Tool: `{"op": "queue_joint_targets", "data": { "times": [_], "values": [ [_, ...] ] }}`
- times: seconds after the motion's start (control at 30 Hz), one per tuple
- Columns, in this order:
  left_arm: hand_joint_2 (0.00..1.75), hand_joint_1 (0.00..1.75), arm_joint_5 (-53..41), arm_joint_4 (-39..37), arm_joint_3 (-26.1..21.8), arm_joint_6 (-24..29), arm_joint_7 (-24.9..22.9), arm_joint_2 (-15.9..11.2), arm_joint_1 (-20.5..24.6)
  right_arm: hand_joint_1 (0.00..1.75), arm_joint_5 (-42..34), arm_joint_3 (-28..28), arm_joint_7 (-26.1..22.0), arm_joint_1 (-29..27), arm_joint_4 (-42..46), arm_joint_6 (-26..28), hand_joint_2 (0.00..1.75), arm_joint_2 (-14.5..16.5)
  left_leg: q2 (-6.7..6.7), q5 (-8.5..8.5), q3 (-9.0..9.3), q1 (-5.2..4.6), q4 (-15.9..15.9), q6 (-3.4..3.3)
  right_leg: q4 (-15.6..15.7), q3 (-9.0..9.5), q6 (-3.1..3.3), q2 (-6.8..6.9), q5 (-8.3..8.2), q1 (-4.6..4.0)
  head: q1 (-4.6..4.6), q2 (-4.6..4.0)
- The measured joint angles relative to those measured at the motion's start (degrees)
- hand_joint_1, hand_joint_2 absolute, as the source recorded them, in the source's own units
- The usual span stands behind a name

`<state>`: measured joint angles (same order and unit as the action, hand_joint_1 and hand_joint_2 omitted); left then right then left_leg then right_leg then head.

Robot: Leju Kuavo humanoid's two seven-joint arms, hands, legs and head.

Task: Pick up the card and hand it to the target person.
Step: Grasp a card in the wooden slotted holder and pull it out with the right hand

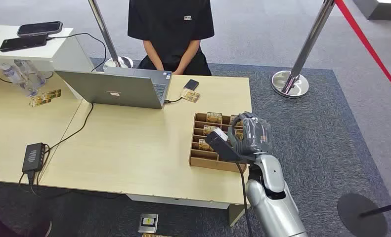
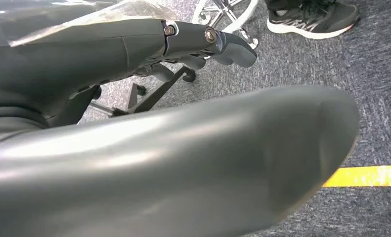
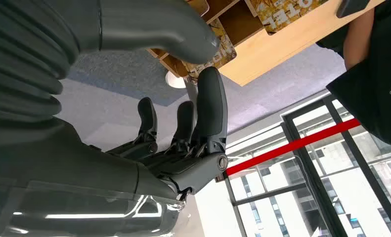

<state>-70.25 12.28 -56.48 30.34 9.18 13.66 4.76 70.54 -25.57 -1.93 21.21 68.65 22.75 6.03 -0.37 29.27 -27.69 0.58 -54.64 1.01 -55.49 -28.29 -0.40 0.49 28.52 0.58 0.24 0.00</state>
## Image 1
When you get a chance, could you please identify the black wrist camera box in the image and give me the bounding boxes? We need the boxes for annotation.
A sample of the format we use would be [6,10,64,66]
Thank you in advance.
[204,128,252,163]

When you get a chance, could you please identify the smartphone in grey case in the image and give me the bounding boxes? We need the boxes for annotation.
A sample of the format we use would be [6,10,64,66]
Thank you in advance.
[16,21,64,37]

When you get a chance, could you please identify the small silver floor device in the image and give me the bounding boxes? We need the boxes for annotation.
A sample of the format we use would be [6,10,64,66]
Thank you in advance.
[137,213,159,234]

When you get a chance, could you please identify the person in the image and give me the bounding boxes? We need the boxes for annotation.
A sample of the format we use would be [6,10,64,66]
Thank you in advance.
[127,0,215,77]

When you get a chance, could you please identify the wooden slotted card holder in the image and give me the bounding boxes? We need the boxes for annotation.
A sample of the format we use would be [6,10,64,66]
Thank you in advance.
[188,112,248,174]

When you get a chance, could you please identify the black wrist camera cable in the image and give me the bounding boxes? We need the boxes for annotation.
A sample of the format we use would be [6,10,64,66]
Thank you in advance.
[235,161,254,237]

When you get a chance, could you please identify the wooden desk leg panel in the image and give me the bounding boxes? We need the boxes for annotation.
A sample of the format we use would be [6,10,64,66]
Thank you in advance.
[228,202,250,227]

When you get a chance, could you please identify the black phone charging cable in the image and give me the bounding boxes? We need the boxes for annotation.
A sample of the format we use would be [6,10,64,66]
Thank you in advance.
[46,33,107,73]

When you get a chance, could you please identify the white desk underframe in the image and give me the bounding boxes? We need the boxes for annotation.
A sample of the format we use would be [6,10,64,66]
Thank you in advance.
[126,194,230,210]

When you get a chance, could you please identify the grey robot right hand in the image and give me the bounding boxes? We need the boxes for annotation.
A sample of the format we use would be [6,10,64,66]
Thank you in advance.
[228,112,273,163]

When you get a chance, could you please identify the chrome stanchion post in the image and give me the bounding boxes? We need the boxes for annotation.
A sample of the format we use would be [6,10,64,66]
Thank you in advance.
[270,0,336,99]
[87,0,133,71]

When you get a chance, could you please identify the small black card reader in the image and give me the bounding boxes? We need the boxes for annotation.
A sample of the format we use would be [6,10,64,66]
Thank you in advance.
[183,79,200,91]

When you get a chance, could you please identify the grey laptop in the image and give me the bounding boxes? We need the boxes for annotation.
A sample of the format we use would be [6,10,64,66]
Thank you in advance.
[55,67,173,110]

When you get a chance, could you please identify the black hub power cable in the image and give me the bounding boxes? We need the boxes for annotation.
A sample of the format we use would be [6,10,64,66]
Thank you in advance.
[18,171,124,200]

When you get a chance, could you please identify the white shelf cabinet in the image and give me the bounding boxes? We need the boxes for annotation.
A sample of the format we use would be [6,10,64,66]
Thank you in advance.
[0,25,95,99]

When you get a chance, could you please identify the dark blue floor rug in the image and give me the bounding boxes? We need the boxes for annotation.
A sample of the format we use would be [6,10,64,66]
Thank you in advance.
[0,58,391,237]

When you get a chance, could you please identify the grey platform block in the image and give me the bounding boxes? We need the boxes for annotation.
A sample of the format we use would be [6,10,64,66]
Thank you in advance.
[352,0,391,21]

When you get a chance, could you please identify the black laptop cable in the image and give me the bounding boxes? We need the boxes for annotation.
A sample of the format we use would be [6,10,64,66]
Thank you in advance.
[44,102,94,153]

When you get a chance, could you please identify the black smartphone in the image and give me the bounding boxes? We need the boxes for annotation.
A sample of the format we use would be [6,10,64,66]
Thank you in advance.
[0,34,48,53]

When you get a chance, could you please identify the black round base with pole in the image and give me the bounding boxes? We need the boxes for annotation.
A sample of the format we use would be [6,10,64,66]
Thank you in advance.
[337,193,391,237]

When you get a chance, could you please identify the black usb hub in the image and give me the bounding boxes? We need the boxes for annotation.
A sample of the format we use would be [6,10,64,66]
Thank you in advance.
[21,142,46,174]

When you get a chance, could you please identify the red barrier belt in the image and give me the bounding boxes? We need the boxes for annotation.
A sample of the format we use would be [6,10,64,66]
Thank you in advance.
[334,0,391,102]

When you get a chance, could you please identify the clear plastic water bottle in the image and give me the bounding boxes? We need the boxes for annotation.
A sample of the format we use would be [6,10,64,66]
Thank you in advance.
[14,59,48,98]
[0,63,27,90]

